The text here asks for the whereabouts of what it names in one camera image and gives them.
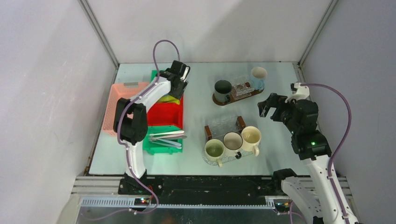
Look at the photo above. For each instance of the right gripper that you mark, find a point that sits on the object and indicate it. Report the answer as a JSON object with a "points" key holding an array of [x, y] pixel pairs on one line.
{"points": [[274, 101]]}

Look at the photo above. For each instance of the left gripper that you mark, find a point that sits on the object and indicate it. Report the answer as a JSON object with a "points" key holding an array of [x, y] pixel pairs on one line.
{"points": [[179, 94]]}

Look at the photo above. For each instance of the red plastic bin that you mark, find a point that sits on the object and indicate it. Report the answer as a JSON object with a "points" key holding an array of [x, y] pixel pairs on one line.
{"points": [[166, 114]]}

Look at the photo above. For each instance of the cream mug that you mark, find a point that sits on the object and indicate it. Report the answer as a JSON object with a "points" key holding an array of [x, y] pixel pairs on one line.
{"points": [[251, 139]]}

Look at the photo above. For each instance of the light blue mug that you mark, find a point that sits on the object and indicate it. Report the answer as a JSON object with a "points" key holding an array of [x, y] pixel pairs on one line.
{"points": [[257, 77]]}

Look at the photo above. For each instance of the black mug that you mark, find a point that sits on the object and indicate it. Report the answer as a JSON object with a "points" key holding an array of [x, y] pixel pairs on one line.
{"points": [[222, 91]]}

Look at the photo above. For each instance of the clear acrylic holder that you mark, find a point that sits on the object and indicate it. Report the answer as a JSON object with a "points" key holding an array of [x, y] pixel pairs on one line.
{"points": [[241, 85]]}

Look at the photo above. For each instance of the clear holder with brown ends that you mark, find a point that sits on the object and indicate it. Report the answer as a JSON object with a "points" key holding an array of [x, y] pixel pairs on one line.
{"points": [[216, 129]]}

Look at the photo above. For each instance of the white ribbed mug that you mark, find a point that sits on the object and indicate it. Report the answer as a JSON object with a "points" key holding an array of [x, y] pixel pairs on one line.
{"points": [[233, 143]]}

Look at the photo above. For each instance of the clear textured oval tray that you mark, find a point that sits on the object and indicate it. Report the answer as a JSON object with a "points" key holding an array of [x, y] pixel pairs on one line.
{"points": [[225, 158]]}

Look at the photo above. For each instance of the green mug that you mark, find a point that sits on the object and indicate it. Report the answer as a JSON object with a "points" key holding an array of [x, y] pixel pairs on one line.
{"points": [[214, 151]]}

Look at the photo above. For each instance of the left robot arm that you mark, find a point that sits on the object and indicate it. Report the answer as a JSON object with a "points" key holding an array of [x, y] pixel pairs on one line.
{"points": [[131, 122]]}

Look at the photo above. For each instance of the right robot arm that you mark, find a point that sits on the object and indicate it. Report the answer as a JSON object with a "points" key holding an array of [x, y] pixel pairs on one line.
{"points": [[300, 117]]}

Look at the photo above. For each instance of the brown wooden oval tray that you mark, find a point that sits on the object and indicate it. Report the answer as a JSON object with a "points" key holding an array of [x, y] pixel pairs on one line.
{"points": [[233, 98]]}

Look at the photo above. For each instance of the white toothbrush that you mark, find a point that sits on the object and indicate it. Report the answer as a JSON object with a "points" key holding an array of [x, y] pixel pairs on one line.
{"points": [[168, 133]]}

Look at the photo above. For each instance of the green bin at back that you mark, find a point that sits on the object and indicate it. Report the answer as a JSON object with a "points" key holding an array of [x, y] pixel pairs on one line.
{"points": [[154, 76]]}

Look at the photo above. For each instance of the green bin with toothbrushes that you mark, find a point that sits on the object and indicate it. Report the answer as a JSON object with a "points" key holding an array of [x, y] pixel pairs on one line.
{"points": [[153, 148]]}

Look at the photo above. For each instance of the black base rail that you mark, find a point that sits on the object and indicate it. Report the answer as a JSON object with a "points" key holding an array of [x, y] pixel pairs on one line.
{"points": [[196, 191]]}

